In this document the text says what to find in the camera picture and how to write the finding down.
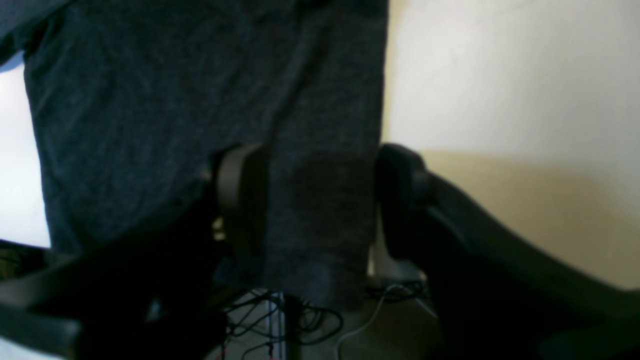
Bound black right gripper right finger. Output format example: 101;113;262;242
375;143;640;360

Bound black T-shirt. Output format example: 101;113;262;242
1;0;389;312

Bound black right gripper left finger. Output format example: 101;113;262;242
1;143;269;360

